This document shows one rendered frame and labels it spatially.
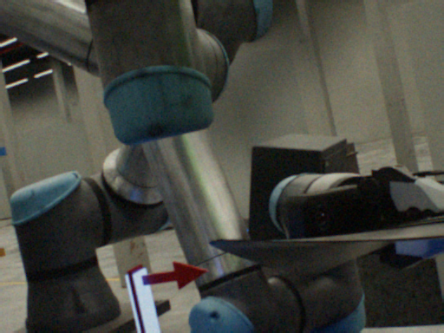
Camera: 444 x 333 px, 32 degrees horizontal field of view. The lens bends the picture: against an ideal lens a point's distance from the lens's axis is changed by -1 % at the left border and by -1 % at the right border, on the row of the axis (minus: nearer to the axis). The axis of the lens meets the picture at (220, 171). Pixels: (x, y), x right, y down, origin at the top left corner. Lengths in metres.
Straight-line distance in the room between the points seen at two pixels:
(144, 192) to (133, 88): 0.68
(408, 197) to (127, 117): 0.27
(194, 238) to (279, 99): 10.27
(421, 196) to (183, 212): 0.28
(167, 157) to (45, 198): 0.37
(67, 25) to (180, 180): 0.24
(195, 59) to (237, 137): 9.85
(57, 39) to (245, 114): 9.77
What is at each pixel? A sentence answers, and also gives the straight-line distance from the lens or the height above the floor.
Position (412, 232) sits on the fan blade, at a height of 1.19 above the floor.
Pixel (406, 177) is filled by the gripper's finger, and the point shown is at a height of 1.21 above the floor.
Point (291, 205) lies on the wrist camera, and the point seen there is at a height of 1.21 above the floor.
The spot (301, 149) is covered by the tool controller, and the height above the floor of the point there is 1.23.
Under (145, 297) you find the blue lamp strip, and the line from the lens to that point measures 0.65.
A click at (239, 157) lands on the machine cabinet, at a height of 0.88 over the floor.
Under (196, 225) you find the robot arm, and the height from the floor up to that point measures 1.19.
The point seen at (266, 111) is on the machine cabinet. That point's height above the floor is 1.41.
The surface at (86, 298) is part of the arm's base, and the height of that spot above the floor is 1.08.
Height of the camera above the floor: 1.29
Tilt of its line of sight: 3 degrees down
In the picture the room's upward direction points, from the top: 12 degrees counter-clockwise
